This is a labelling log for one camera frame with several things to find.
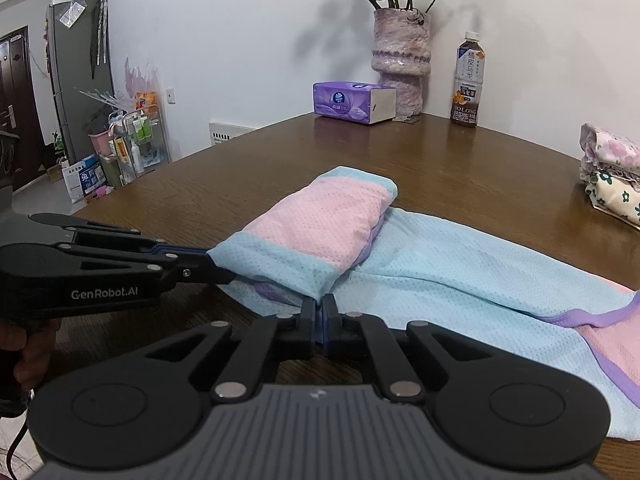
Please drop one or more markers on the person's left hand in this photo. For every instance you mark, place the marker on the person's left hand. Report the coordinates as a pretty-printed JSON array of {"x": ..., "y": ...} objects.
[{"x": 40, "y": 350}]

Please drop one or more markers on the rolling storage cart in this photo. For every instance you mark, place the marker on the rolling storage cart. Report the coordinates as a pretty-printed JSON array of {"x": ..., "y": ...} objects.
[{"x": 140, "y": 145}]

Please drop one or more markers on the wall socket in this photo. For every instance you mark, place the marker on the wall socket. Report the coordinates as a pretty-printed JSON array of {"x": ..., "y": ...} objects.
[{"x": 171, "y": 96}]

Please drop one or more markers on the purple tissue box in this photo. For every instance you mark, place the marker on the purple tissue box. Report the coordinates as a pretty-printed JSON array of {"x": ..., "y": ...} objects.
[{"x": 345, "y": 100}]

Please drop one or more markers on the cream flowered folded cloth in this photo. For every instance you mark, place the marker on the cream flowered folded cloth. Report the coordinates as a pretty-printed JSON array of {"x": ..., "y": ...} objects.
[{"x": 620, "y": 201}]

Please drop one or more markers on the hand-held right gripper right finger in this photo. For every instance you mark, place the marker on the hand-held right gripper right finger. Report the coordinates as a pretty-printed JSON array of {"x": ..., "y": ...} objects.
[{"x": 332, "y": 332}]

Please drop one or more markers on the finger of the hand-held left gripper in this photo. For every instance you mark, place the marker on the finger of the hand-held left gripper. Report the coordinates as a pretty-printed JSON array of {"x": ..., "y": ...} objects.
[
  {"x": 125, "y": 237},
  {"x": 200, "y": 270}
]

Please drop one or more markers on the pink and blue mesh garment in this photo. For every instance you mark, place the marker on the pink and blue mesh garment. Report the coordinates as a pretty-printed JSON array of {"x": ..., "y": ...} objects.
[{"x": 450, "y": 280}]

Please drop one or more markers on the white clothes hanger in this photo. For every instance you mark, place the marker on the white clothes hanger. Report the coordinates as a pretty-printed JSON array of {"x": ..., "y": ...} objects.
[{"x": 105, "y": 97}]

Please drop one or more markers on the tea bottle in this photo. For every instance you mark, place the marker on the tea bottle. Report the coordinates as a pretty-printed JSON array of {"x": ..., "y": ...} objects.
[{"x": 467, "y": 90}]

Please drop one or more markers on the clear plastic packet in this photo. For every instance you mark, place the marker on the clear plastic packet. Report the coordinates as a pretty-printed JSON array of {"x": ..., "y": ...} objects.
[{"x": 72, "y": 14}]

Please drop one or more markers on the lavender ruffled folded cloth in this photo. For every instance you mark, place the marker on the lavender ruffled folded cloth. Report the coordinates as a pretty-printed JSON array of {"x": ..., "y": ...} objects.
[{"x": 625, "y": 178}]

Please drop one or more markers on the green waste bin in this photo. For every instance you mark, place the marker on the green waste bin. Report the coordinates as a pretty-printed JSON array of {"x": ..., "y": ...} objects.
[{"x": 110, "y": 172}]

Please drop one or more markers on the blue and white carton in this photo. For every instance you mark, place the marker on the blue and white carton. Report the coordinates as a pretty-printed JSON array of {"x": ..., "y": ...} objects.
[{"x": 82, "y": 180}]

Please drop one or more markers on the purple fuzzy vase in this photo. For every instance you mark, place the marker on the purple fuzzy vase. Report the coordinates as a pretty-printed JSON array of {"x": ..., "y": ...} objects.
[{"x": 400, "y": 60}]

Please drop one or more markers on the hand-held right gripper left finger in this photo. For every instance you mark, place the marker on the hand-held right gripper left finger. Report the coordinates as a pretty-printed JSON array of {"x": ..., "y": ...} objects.
[{"x": 307, "y": 332}]

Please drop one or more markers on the dark door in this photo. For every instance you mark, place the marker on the dark door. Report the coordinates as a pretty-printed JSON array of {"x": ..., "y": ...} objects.
[{"x": 20, "y": 110}]

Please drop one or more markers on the small paper tag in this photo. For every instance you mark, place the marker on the small paper tag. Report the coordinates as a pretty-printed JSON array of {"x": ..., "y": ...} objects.
[{"x": 406, "y": 119}]

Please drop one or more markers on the pink bin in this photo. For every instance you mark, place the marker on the pink bin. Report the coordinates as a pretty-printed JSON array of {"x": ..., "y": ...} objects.
[{"x": 100, "y": 142}]

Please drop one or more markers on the pink floral folded cloth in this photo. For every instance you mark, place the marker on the pink floral folded cloth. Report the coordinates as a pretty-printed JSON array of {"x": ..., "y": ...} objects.
[{"x": 615, "y": 150}]

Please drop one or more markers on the pink plastic bag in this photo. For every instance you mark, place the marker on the pink plastic bag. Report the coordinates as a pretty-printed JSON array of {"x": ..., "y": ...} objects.
[{"x": 140, "y": 85}]

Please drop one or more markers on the grey refrigerator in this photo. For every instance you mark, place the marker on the grey refrigerator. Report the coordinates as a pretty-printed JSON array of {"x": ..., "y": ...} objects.
[{"x": 75, "y": 100}]

